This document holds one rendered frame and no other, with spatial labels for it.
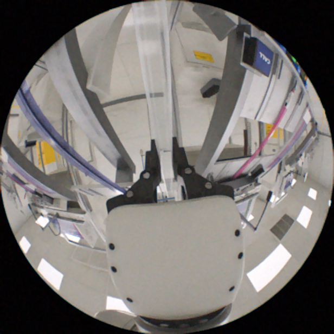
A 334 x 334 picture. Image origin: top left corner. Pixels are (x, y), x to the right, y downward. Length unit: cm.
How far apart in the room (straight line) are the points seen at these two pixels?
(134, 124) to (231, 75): 192
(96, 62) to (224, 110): 23
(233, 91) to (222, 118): 7
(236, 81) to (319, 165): 889
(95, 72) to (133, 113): 194
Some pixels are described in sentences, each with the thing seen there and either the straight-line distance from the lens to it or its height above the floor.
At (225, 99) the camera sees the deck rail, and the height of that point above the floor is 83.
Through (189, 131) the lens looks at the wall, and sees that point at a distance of 210.
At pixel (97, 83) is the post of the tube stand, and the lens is 17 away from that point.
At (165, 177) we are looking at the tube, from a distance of 16.
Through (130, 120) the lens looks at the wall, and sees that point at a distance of 207.
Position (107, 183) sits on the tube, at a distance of 19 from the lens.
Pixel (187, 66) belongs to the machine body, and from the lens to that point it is 47.
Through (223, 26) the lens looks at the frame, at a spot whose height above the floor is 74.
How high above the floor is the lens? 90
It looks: 16 degrees up
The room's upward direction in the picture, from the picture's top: 174 degrees clockwise
